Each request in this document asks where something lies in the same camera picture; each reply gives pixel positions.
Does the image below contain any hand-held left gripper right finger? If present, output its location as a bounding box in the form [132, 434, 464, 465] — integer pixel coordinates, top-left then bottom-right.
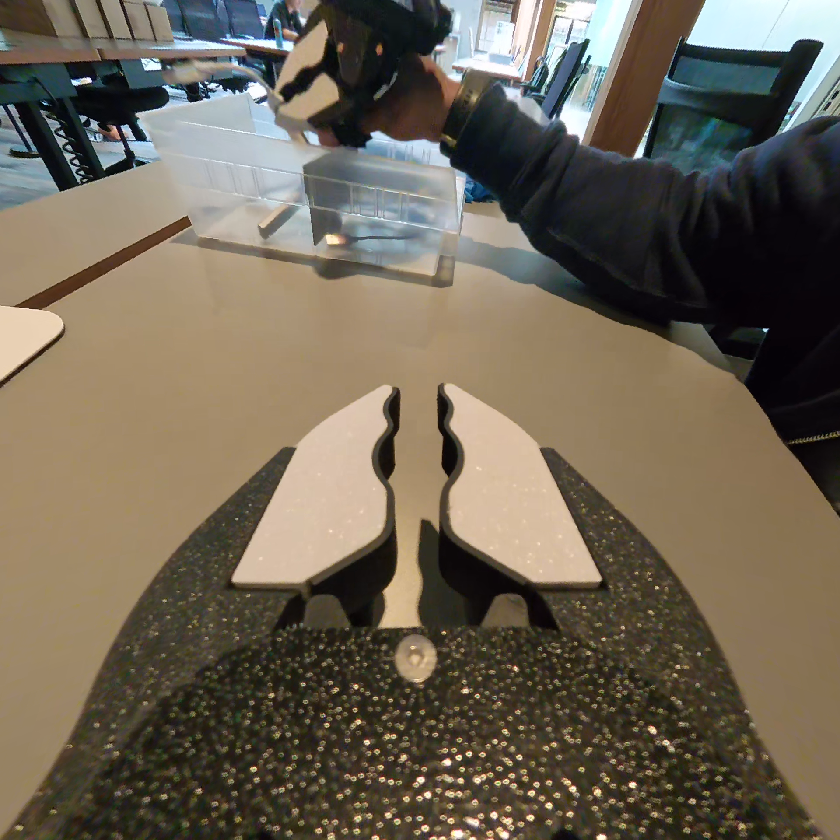
[436, 382, 605, 627]

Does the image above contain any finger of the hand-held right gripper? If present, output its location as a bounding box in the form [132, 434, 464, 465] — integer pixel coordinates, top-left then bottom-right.
[277, 74, 343, 130]
[274, 24, 330, 101]

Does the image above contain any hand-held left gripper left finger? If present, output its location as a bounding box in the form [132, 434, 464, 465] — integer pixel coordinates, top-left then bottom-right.
[230, 384, 401, 627]

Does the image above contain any silver usb hub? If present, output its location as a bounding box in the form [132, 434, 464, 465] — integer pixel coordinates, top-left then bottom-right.
[161, 58, 311, 147]

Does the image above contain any clear plastic organizer box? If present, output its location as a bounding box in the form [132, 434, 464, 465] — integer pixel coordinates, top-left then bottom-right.
[138, 92, 468, 287]

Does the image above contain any person's right hand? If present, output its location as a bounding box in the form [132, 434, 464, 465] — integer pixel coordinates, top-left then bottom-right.
[364, 56, 475, 142]

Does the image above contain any wood top office desk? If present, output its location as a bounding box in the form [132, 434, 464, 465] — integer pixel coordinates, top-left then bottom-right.
[220, 36, 298, 59]

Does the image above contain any black wristwatch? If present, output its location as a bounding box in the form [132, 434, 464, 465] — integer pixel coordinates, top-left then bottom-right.
[438, 69, 508, 160]

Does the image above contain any black office chair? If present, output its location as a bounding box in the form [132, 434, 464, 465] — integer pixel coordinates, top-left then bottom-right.
[66, 62, 172, 143]
[525, 38, 592, 123]

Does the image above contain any row of cardboard boxes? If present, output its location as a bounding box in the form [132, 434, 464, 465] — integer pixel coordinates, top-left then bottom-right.
[0, 0, 176, 43]

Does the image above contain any long wood top desk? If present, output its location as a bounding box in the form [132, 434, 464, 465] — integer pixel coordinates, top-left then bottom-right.
[0, 26, 247, 193]

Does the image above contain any person's torso in zip jacket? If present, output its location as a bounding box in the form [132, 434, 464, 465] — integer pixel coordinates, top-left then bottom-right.
[742, 262, 840, 514]

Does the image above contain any white document stand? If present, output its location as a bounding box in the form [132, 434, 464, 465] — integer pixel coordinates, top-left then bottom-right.
[0, 306, 67, 388]

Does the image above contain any black usb cable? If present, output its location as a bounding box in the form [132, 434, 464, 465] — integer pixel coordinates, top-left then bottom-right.
[325, 226, 424, 249]

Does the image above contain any wooden post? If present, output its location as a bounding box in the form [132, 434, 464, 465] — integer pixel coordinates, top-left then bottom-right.
[581, 0, 706, 156]

